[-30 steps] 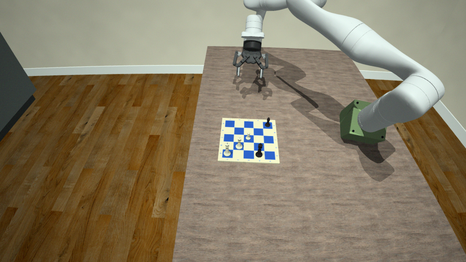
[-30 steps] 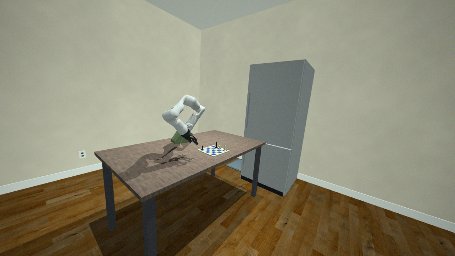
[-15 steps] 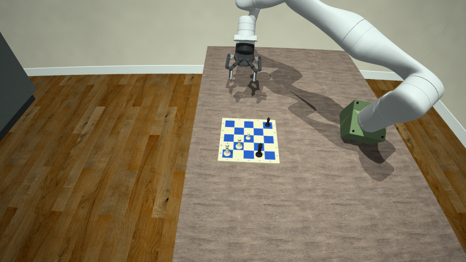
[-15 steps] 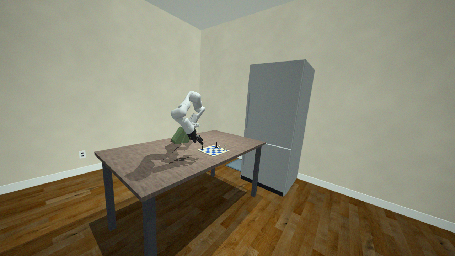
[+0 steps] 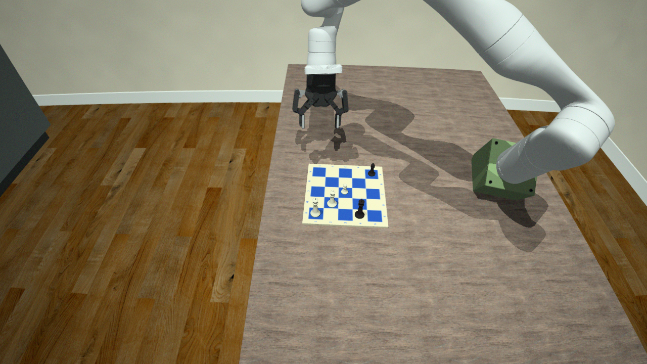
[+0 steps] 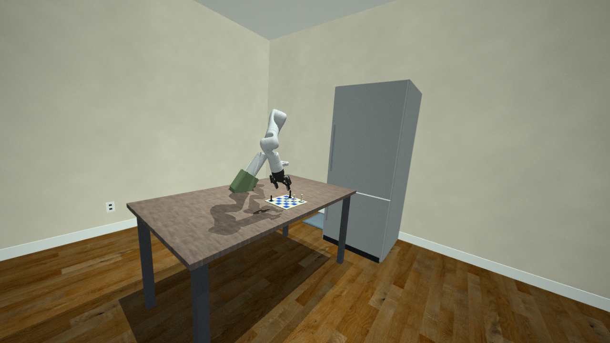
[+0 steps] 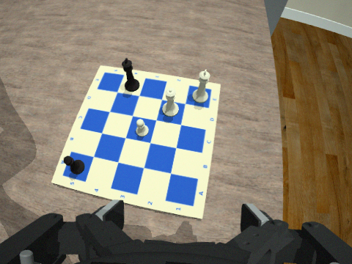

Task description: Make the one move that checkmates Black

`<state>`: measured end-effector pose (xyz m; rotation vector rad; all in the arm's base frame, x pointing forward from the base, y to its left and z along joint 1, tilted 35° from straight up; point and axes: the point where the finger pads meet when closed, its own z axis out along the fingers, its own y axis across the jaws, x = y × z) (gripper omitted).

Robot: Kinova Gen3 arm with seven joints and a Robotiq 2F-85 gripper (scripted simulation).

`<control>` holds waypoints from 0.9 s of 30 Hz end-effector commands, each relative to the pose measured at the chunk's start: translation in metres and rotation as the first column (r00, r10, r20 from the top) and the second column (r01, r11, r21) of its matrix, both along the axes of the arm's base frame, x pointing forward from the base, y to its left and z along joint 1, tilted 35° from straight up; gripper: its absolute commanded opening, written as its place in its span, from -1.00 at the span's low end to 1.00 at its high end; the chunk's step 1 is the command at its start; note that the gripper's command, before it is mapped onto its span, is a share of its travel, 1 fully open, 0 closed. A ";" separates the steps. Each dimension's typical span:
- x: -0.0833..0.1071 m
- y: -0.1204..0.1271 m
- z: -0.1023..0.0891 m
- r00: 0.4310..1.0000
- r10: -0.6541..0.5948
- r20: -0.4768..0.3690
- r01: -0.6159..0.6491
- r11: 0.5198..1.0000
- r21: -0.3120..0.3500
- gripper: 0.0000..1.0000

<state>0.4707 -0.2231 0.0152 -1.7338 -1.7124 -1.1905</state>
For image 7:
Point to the blue and cream chessboard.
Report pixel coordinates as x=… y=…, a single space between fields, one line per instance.
x=166 y=170

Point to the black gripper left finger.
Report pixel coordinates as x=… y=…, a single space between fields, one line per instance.
x=48 y=239

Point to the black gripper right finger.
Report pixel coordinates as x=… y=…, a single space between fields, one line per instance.
x=286 y=245

